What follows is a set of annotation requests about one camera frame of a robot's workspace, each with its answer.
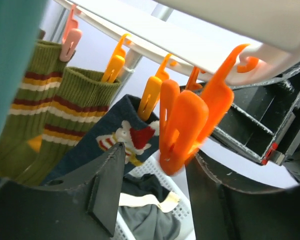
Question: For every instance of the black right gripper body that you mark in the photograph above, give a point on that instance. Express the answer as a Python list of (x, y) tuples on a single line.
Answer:
[(263, 123)]

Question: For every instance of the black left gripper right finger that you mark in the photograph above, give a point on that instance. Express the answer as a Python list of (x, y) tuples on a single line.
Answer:
[(229, 206)]

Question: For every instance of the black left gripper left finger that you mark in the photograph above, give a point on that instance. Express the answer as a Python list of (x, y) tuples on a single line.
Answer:
[(81, 205)]

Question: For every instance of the navy santa pattern sock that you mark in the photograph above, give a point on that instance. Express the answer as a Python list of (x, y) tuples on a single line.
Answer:
[(120, 124)]

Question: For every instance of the olive green striped sock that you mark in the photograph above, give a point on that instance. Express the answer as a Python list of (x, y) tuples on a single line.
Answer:
[(20, 139)]

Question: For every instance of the pink clip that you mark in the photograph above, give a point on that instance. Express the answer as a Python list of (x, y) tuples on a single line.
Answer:
[(71, 36)]

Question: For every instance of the bright orange clip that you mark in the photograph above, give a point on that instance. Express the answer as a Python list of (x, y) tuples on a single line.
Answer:
[(187, 119)]

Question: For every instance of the white round sock hanger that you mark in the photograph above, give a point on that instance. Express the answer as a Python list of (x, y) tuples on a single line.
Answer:
[(202, 33)]

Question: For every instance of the yellow orange clip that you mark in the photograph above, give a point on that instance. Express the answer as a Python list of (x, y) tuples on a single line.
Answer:
[(151, 93)]

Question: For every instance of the white laundry basket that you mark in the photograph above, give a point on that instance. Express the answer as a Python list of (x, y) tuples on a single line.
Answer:
[(152, 207)]

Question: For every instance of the white drying rack stand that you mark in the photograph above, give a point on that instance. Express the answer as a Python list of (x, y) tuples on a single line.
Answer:
[(132, 50)]

